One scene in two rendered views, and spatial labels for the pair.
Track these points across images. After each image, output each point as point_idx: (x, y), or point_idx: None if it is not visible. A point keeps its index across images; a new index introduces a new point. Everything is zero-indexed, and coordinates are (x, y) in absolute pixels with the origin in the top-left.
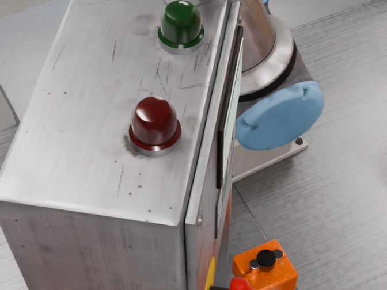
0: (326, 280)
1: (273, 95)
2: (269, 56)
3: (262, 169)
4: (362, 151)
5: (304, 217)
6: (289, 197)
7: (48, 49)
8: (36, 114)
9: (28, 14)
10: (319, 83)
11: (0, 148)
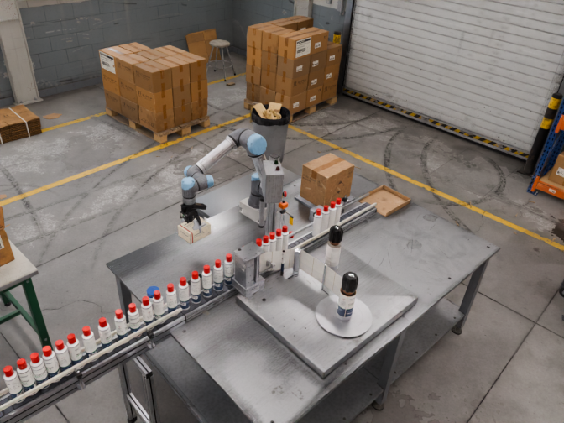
0: (289, 232)
1: None
2: None
3: None
4: (289, 211)
5: (281, 223)
6: (277, 221)
7: (210, 203)
8: (266, 169)
9: (201, 197)
10: None
11: (209, 221)
